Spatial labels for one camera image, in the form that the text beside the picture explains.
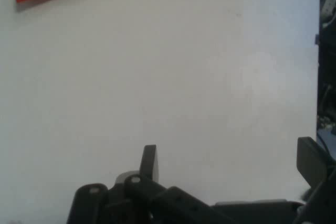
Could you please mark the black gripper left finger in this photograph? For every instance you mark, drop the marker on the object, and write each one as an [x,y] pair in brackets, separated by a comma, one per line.
[149,163]

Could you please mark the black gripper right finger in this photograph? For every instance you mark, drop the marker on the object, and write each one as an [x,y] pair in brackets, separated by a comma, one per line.
[311,161]

